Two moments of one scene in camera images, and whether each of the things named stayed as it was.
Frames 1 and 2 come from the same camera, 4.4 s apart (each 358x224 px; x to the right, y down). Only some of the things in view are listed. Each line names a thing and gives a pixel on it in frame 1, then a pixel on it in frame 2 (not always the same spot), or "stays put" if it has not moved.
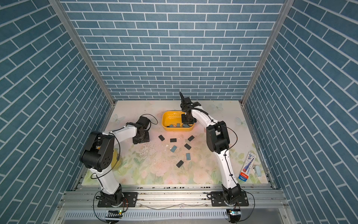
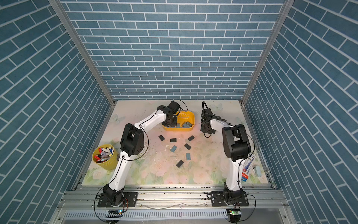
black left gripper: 147,139 → 175,124
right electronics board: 235,215 stays put
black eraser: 187,146 stays put
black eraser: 161,137 stays put
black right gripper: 183,120 → 203,129
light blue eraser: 173,149 stays put
